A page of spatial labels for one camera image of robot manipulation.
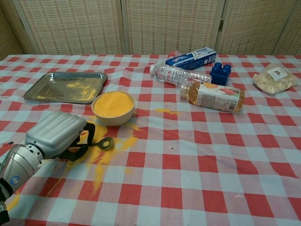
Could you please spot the off-white bowl of yellow powder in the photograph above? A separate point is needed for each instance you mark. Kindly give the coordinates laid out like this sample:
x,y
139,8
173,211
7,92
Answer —
x,y
113,118

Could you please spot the blue toy brick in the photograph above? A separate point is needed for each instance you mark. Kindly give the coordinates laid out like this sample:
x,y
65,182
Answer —
x,y
219,77

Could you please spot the red white checkered tablecloth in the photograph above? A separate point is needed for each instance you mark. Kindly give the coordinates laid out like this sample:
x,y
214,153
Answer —
x,y
188,164

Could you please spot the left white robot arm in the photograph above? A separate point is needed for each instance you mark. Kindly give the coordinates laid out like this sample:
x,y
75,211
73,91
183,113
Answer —
x,y
16,167

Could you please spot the black spoon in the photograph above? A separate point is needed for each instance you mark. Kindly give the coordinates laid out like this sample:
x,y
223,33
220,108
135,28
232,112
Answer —
x,y
107,144

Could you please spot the blue toothpaste box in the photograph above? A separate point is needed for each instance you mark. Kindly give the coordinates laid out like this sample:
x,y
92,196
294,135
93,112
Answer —
x,y
188,62

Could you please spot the metal tray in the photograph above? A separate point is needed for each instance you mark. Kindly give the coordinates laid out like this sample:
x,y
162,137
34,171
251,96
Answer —
x,y
51,87

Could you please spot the amber juice bottle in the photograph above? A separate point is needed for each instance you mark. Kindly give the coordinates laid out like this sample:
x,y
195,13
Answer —
x,y
211,97

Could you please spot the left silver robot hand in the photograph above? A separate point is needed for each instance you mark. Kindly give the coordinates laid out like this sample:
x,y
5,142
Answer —
x,y
54,134

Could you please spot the woven folding screen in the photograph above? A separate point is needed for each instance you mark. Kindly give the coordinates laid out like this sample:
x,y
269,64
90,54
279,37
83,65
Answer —
x,y
70,23

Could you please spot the clear bag of snacks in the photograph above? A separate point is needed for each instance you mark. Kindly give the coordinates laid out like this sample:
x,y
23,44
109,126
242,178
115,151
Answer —
x,y
272,82

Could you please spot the spilled yellow powder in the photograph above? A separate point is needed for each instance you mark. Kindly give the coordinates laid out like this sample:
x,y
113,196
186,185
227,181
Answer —
x,y
101,155

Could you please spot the clear water bottle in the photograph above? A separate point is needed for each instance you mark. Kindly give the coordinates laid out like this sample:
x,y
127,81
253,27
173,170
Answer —
x,y
178,75

